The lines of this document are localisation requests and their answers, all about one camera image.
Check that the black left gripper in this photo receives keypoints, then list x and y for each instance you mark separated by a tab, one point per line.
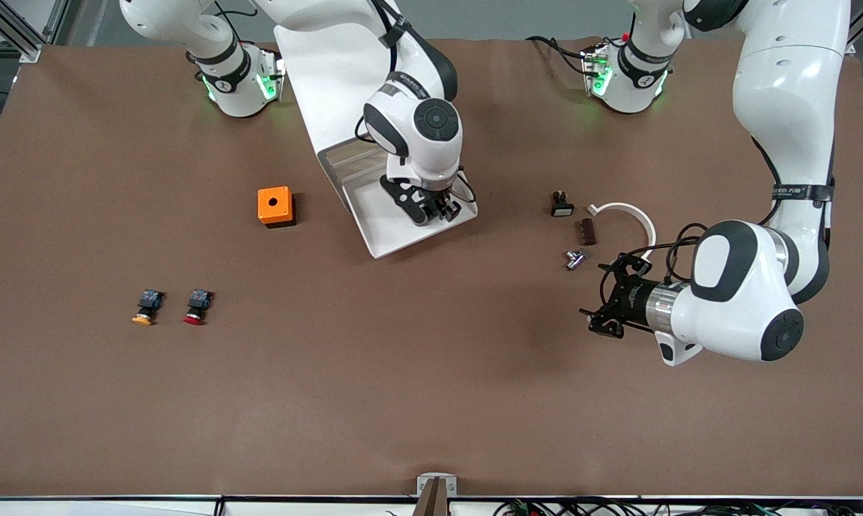
636	300

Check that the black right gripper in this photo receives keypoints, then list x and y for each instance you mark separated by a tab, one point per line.
444	207

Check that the white plastic drawer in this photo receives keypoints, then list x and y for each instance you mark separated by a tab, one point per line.
345	152
388	229
356	168

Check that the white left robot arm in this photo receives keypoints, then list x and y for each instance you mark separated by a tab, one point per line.
783	107

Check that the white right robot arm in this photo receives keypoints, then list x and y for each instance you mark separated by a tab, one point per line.
431	122

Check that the white drawer cabinet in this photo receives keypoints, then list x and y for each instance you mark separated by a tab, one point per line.
324	86

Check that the red push button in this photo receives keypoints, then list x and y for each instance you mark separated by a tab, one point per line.
199	301

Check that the yellow push button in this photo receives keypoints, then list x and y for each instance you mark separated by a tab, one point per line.
148	301

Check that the brown terminal block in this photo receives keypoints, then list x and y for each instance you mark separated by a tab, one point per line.
588	233

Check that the brown table mat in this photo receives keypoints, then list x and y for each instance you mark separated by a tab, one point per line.
431	373

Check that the orange box with hole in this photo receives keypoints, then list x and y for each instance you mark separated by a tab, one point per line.
274	204

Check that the silver key switch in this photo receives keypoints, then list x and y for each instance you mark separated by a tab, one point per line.
575	259

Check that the white curved bracket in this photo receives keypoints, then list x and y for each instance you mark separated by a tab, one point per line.
651	233

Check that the black switch with white face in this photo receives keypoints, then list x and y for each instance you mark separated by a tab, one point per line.
562	206

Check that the grey metal bracket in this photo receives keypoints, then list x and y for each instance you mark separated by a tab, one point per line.
424	481

